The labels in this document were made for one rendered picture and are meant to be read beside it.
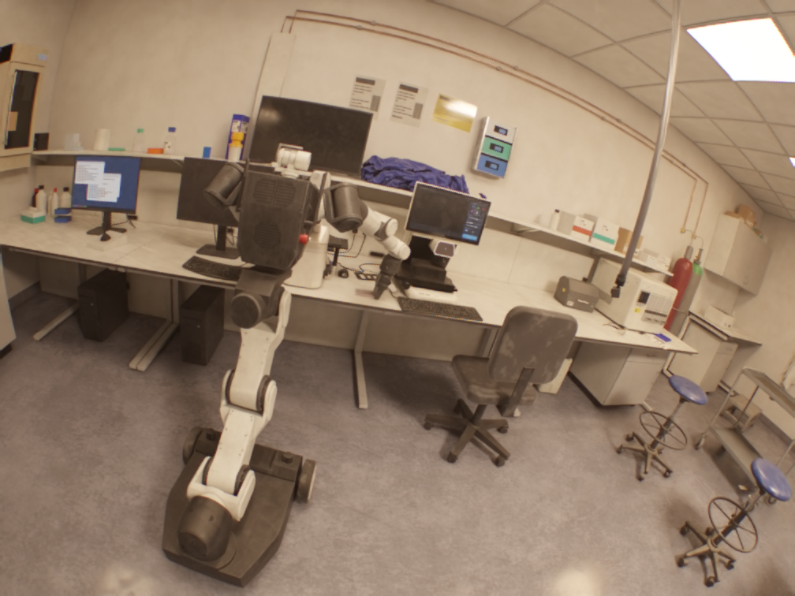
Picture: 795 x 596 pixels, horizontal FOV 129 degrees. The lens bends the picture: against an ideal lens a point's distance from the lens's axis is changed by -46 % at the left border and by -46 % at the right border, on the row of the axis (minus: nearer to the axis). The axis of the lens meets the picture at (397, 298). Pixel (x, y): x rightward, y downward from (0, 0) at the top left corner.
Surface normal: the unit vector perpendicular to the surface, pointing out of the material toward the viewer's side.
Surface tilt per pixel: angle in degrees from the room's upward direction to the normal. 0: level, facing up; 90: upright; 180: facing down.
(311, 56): 90
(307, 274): 91
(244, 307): 81
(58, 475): 0
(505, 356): 90
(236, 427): 33
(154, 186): 90
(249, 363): 58
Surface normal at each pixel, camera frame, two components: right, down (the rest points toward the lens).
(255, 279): 0.17, -0.53
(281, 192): 0.16, 0.24
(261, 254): 0.09, 0.47
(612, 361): -0.96, -0.15
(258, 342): 0.10, -0.18
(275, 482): 0.22, -0.91
